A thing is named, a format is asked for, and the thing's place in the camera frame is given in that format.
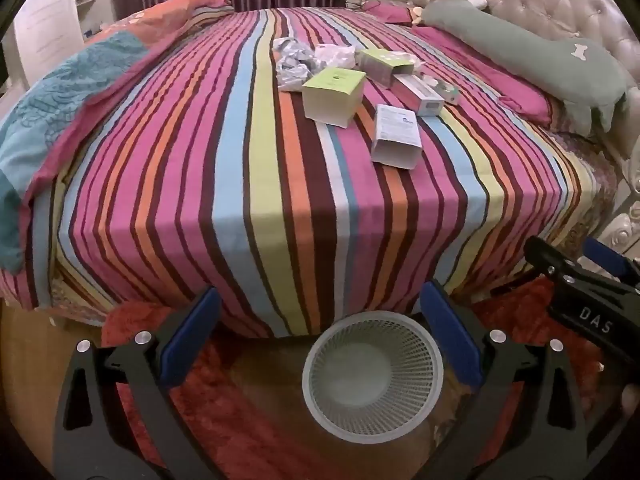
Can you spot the white shelf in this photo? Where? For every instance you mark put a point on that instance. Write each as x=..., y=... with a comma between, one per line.
x=87, y=5

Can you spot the teal and orange quilt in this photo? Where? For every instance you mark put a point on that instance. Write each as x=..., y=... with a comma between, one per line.
x=60, y=95

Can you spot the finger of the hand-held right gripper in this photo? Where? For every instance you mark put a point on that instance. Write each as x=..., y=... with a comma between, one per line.
x=607, y=257
x=560, y=270

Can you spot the long green pillow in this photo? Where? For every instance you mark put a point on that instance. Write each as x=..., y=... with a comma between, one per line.
x=525, y=50

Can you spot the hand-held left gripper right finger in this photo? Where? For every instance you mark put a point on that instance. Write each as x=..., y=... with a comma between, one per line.
x=450, y=340

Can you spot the striped bed sheet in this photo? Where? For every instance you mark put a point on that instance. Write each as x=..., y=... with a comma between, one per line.
x=200, y=160

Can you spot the green cardboard box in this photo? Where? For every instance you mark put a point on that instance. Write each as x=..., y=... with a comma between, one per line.
x=332, y=87

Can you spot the green and white box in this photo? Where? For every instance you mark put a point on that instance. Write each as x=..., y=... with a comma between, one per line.
x=382, y=62

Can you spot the white mesh wastebasket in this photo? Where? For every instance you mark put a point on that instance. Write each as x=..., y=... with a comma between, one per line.
x=372, y=377

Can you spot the slim white box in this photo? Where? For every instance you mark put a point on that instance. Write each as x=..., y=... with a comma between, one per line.
x=420, y=94

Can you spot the pink and white paper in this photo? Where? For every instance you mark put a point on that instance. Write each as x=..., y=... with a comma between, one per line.
x=335, y=55

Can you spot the white box with blue print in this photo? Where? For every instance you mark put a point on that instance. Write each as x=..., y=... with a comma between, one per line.
x=395, y=132

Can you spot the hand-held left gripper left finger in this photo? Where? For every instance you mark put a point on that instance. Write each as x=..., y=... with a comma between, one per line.
x=192, y=332

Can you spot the small teal and white box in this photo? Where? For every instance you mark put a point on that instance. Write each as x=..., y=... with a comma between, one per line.
x=447, y=91

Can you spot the magenta pillow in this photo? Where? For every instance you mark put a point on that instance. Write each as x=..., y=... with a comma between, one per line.
x=387, y=11

